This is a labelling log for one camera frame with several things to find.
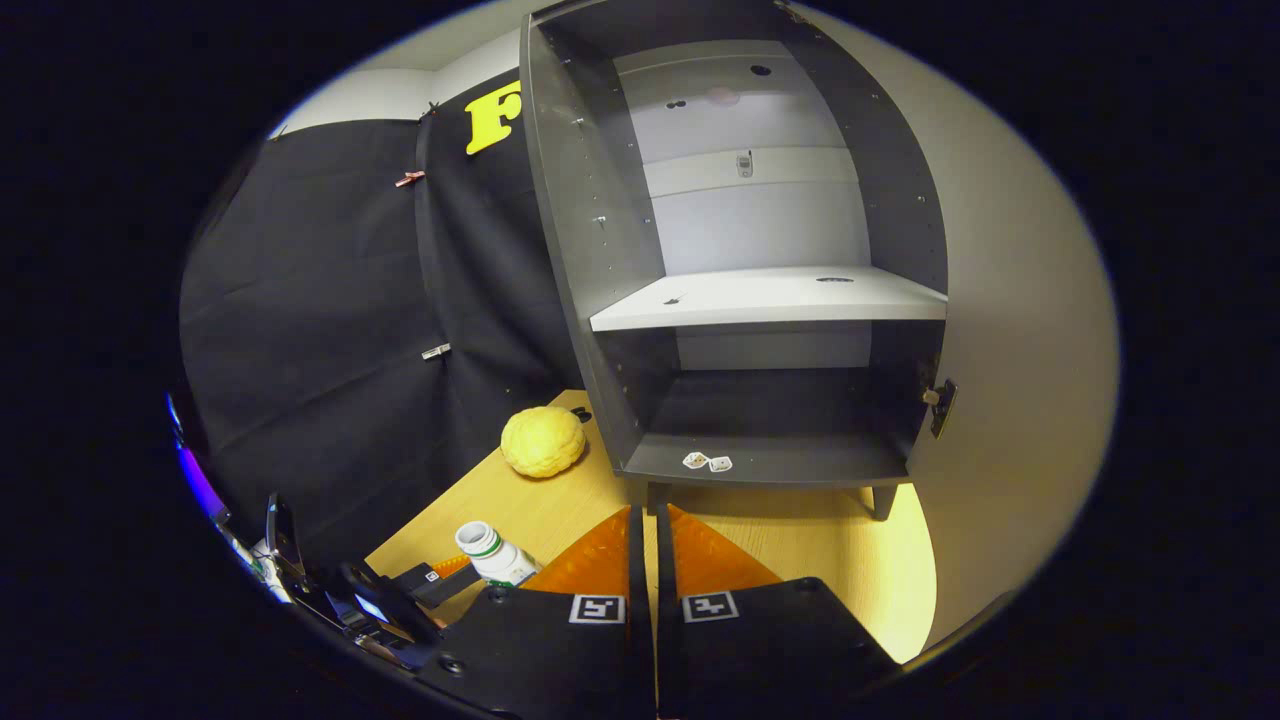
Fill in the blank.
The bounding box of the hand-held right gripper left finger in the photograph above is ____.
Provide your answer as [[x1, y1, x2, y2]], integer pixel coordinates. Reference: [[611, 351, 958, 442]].
[[415, 504, 659, 720]]

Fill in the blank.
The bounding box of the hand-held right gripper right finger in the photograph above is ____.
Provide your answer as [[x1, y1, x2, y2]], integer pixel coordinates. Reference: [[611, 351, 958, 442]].
[[656, 502, 902, 720]]

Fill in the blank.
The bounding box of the white green bottle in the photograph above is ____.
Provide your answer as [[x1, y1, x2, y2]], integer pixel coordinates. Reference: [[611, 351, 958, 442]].
[[454, 519, 542, 589]]

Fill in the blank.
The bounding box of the white cabinet shelf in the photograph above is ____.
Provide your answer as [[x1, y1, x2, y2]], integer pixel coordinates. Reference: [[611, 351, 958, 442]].
[[587, 264, 950, 335]]

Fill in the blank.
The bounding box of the dark grey cabinet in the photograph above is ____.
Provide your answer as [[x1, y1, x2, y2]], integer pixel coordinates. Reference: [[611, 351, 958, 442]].
[[517, 0, 952, 522]]

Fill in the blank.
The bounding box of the yellow bumpy round object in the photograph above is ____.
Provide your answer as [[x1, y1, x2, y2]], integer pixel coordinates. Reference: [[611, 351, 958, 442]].
[[499, 405, 588, 480]]

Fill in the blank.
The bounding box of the black backdrop cloth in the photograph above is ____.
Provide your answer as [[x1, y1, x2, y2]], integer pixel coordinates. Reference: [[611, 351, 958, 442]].
[[178, 68, 603, 573]]

